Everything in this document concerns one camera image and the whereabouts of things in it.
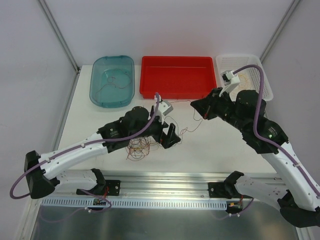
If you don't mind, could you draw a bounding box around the teal transparent plastic tub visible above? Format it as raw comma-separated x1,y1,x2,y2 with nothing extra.
89,55,135,108

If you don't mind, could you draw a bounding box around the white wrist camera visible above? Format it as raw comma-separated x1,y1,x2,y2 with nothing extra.
219,70,241,97
153,99,173,125

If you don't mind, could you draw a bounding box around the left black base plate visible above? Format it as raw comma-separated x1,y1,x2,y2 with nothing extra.
75,178,121,196

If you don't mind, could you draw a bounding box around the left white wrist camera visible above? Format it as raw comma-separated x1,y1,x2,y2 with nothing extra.
153,99,173,125

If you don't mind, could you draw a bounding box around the aluminium mounting rail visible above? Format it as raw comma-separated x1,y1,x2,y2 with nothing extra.
29,159,301,202

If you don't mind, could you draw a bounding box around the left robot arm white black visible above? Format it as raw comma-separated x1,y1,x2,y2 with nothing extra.
24,106,181,199

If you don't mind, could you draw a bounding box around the right aluminium frame post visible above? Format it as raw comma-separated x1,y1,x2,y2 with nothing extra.
259,0,303,64

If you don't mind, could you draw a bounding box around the white slotted cable duct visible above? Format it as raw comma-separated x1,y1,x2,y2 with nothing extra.
41,197,227,211

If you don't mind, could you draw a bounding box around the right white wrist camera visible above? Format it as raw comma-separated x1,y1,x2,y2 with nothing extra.
219,70,241,97

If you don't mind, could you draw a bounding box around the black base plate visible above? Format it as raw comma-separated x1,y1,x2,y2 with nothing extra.
75,178,121,196
207,181,252,199

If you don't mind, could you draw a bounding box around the red plastic tray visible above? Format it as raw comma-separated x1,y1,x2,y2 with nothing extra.
139,56,217,100

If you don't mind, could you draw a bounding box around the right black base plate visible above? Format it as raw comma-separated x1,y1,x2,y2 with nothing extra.
207,181,252,199

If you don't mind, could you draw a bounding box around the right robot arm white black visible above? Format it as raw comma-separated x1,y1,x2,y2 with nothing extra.
190,87,320,228

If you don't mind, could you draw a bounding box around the brown wire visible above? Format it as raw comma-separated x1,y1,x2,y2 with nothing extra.
95,67,133,100

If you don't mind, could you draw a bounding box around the orange wire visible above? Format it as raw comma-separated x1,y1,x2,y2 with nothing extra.
236,72,252,91

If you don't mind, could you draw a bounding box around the white perforated plastic basket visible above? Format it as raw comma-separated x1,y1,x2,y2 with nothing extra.
215,54,274,102

